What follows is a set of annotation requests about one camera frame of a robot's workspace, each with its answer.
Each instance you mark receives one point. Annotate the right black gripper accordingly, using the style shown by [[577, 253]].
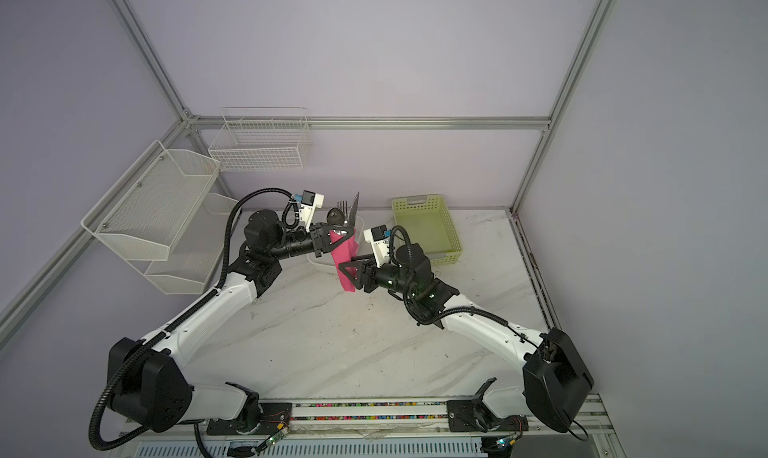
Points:
[[369, 274]]

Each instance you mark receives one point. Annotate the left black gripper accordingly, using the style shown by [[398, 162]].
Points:
[[322, 245]]

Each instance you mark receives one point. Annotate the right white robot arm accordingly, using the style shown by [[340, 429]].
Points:
[[556, 379]]

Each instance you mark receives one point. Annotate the fork with teal handle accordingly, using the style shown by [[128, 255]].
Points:
[[342, 213]]

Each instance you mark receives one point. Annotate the white wire wall basket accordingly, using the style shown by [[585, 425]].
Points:
[[262, 139]]

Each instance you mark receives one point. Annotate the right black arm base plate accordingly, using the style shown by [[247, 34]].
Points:
[[467, 415]]

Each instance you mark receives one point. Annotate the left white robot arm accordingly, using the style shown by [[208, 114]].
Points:
[[145, 378]]

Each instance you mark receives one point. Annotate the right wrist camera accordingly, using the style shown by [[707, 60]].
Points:
[[379, 239]]

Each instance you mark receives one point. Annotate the aluminium front rail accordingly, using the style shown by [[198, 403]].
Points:
[[379, 418]]

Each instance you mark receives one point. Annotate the white mesh lower shelf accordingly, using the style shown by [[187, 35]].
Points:
[[197, 255]]

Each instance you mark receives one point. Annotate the aluminium frame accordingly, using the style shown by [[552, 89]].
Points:
[[16, 316]]

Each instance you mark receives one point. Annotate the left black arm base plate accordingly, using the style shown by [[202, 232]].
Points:
[[264, 419]]

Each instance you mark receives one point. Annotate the spoon with teal handle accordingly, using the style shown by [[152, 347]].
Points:
[[331, 217]]

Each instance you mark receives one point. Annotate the green perforated plastic basket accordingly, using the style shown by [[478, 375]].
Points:
[[429, 223]]

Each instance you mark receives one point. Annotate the white plastic tray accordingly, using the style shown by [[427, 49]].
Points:
[[326, 263]]

